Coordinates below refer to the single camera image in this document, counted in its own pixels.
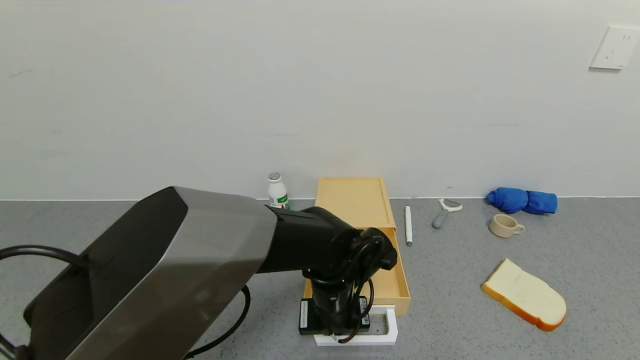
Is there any yellow drawer with white handle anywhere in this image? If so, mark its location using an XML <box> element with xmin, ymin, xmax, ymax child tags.
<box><xmin>303</xmin><ymin>227</ymin><xmax>412</xmax><ymax>347</ymax></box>

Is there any white milk bottle green label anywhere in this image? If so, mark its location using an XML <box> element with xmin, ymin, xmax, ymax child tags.
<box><xmin>267</xmin><ymin>172</ymin><xmax>291</xmax><ymax>210</ymax></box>

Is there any beige cup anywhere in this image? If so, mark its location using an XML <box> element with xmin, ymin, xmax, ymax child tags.
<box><xmin>489</xmin><ymin>214</ymin><xmax>526</xmax><ymax>239</ymax></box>

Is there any rolled blue cloth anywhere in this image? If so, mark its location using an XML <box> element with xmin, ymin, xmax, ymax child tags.
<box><xmin>486</xmin><ymin>187</ymin><xmax>558</xmax><ymax>216</ymax></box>

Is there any white bread slice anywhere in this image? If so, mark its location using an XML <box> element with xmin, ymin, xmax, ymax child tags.
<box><xmin>481</xmin><ymin>258</ymin><xmax>568</xmax><ymax>332</ymax></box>

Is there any grey handled peeler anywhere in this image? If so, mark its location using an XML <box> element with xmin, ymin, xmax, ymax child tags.
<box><xmin>431</xmin><ymin>199</ymin><xmax>463</xmax><ymax>230</ymax></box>

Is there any black wrist cable bundle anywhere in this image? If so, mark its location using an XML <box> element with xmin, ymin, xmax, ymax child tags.
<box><xmin>305</xmin><ymin>235</ymin><xmax>387</xmax><ymax>345</ymax></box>

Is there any white wall socket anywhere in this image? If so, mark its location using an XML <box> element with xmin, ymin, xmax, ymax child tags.
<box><xmin>589</xmin><ymin>26</ymin><xmax>640</xmax><ymax>71</ymax></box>

